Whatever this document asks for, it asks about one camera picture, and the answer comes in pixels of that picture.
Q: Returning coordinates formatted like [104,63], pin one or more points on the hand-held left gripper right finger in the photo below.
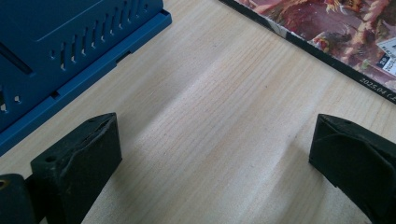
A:
[358,161]

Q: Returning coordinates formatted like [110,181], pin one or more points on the glossy colourful magazine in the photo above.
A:
[342,28]

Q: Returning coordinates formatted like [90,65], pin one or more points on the blue plastic crate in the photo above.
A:
[37,18]

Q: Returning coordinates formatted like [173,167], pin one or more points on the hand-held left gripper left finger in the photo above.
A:
[77,161]

